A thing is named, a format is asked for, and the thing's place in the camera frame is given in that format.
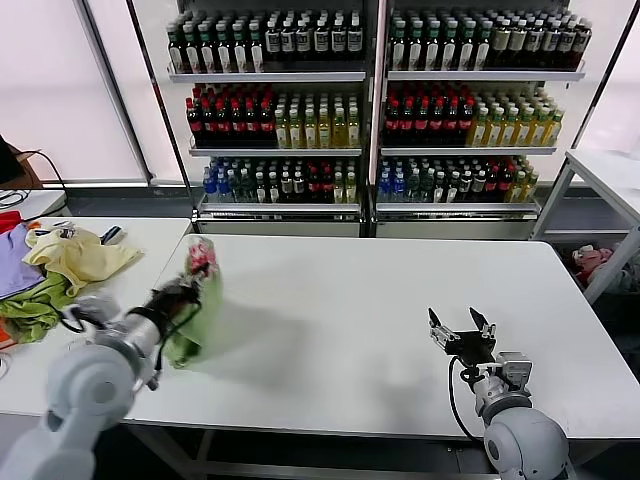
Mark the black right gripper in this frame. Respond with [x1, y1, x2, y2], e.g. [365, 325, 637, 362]
[427, 306, 497, 359]

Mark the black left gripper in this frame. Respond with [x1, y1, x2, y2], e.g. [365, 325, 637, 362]
[146, 278, 205, 327]

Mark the green t-shirt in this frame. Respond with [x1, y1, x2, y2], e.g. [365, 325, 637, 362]
[162, 237, 226, 371]

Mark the pale yellow garment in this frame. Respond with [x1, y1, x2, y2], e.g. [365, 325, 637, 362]
[23, 227, 146, 298]

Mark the grey drinks shelf unit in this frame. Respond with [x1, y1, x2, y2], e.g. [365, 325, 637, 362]
[376, 0, 594, 243]
[166, 0, 378, 240]

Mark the grey metal shelf board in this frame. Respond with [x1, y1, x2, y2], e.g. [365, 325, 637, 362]
[377, 202, 543, 222]

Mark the lime green garment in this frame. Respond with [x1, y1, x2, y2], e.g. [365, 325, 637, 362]
[0, 273, 77, 346]

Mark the pink plush toy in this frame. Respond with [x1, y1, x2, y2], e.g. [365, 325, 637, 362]
[572, 243, 617, 281]

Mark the white side table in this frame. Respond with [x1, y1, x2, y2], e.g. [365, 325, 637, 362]
[530, 148, 640, 305]

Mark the purple garment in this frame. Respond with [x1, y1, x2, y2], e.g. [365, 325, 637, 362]
[0, 223, 47, 302]

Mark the grey white cloth pile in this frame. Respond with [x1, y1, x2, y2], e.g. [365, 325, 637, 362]
[615, 249, 640, 291]

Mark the black slanted pole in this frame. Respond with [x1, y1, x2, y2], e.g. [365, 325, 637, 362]
[566, 9, 640, 152]
[125, 0, 199, 223]

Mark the yellow juice bottle white label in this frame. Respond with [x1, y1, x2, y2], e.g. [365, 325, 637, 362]
[502, 110, 518, 149]
[304, 109, 320, 151]
[289, 109, 305, 151]
[531, 110, 547, 149]
[348, 109, 364, 151]
[275, 109, 291, 151]
[319, 109, 335, 151]
[334, 109, 350, 151]
[545, 110, 561, 149]
[516, 110, 532, 149]
[487, 110, 503, 149]
[472, 110, 488, 149]

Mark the black monitor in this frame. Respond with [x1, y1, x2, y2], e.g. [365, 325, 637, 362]
[0, 134, 24, 184]

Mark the green cap brown drink bottle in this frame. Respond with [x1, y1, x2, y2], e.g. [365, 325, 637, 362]
[215, 26, 232, 76]
[249, 26, 266, 76]
[198, 26, 215, 76]
[231, 26, 248, 76]
[183, 26, 200, 76]
[168, 26, 185, 76]

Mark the green cap white label bottle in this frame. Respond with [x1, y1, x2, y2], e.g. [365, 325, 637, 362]
[475, 25, 492, 73]
[407, 25, 424, 73]
[458, 25, 475, 73]
[424, 25, 441, 73]
[391, 25, 408, 73]
[442, 25, 459, 73]

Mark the white cap dark drink bottle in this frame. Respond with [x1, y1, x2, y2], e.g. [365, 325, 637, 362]
[280, 21, 297, 64]
[265, 21, 282, 64]
[314, 21, 331, 64]
[347, 21, 364, 64]
[296, 21, 313, 64]
[330, 21, 347, 64]

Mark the white cap beige label bottle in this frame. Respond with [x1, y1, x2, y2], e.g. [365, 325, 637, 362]
[508, 23, 525, 71]
[558, 23, 575, 71]
[492, 23, 509, 71]
[573, 23, 590, 71]
[525, 23, 542, 71]
[542, 23, 559, 71]

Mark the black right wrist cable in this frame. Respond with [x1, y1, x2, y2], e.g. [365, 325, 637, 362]
[447, 353, 489, 442]

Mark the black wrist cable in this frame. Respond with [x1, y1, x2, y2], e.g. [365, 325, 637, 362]
[447, 353, 489, 442]
[58, 304, 96, 335]

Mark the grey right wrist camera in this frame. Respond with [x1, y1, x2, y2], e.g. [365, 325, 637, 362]
[494, 351, 534, 397]

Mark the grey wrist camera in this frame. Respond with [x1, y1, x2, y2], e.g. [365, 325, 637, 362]
[74, 294, 120, 329]
[494, 351, 534, 397]

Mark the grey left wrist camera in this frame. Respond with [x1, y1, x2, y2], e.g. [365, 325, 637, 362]
[74, 294, 120, 329]

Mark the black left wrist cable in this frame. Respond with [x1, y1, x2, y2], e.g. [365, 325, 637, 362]
[58, 304, 96, 335]

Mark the black power cable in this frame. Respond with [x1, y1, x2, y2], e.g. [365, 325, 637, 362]
[30, 148, 67, 191]

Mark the grey window frame bar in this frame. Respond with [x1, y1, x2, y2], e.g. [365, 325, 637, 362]
[72, 0, 155, 188]

